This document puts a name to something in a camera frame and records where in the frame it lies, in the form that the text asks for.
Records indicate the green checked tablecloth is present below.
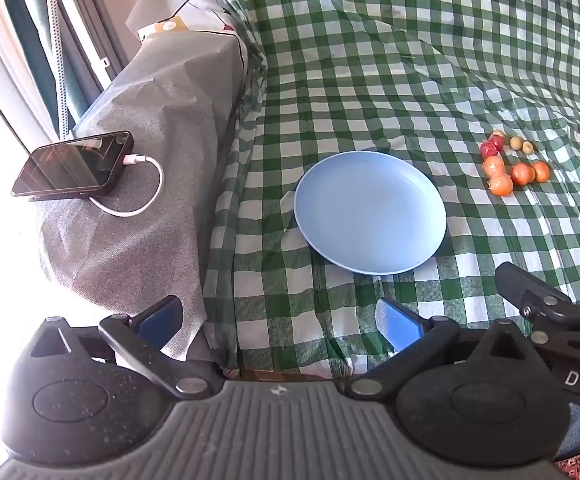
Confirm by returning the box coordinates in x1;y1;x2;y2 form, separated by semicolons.
197;0;580;381

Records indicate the white charging cable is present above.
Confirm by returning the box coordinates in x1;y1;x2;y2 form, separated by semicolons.
89;154;165;218

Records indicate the grey fabric cover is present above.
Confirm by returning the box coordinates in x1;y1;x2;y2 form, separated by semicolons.
34;35;268;378

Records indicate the small yellow white object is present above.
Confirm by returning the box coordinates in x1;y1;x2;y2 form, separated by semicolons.
140;19;187;41

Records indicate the light blue plate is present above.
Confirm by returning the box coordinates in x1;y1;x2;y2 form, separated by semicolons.
294;150;447;276

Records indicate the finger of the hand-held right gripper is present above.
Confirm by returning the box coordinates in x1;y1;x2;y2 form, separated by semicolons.
494;262;580;348

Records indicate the white perforated strip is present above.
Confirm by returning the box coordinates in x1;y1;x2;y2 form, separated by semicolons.
45;0;71;141

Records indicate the black smartphone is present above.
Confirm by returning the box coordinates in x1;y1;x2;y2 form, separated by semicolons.
11;130;136;203

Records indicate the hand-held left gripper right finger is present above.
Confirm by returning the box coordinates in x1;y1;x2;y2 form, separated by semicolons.
346;297;540;401

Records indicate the grey teal curtain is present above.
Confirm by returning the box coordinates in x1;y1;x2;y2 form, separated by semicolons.
0;0;138;143

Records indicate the large orange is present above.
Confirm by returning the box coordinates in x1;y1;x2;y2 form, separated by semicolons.
488;174;514;197

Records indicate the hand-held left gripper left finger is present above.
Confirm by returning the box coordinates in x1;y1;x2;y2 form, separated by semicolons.
30;296;217;401

